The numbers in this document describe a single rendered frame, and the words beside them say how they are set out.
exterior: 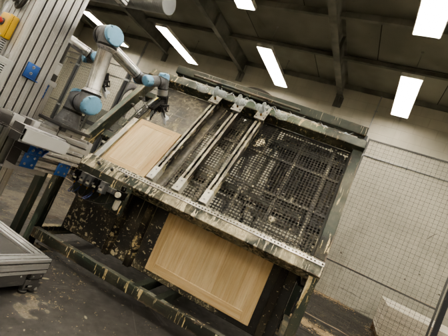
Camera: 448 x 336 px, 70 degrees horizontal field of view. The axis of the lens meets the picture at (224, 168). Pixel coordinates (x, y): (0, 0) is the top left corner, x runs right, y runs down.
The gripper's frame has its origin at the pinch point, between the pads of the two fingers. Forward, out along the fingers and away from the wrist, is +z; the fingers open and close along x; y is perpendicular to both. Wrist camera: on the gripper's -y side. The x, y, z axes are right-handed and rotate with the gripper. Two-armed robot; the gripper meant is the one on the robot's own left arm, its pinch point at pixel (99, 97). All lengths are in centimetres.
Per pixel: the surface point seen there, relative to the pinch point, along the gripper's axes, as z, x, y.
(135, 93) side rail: 2, 13, 52
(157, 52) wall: 6, 467, 560
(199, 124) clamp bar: 11, -66, 55
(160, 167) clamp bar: 39, -70, 4
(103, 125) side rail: 28.5, 8.1, 11.5
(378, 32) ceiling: -116, -128, 411
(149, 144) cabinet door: 32, -41, 20
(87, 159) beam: 46, -15, -21
